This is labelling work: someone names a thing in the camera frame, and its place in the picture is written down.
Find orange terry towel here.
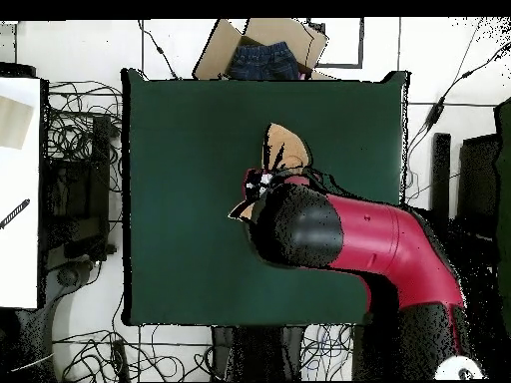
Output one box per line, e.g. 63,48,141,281
228,122,313,222

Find dark green tablecloth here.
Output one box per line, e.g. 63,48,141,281
120,67,411,328

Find blue denim jeans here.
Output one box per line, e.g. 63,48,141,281
228,40,301,82

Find open cardboard box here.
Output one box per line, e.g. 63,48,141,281
192,17,338,82

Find black equipment stand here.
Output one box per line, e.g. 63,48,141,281
430,132,502,240
41,114,119,264

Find grey chair base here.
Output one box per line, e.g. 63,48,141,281
39,258,101,320

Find black power strip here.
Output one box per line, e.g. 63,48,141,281
111,338,131,382

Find black ribbed strip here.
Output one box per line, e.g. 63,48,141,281
0,197,32,230

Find white side table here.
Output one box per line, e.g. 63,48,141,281
0,75,43,310

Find beige paper sheet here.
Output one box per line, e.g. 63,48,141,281
0,94,35,151

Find blue and black cable tangle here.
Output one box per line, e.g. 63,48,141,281
299,323,355,381

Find black cable with plug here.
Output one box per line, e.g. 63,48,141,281
137,18,181,80

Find black cable with inline connector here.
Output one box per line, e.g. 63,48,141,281
404,39,511,169

